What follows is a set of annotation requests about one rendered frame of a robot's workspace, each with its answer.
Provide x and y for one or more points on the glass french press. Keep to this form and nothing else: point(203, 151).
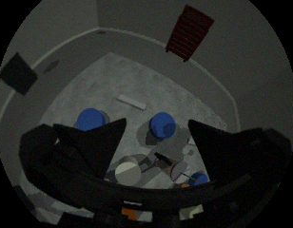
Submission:
point(178, 171)

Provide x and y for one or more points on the olive green block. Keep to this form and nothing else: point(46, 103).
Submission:
point(187, 212)

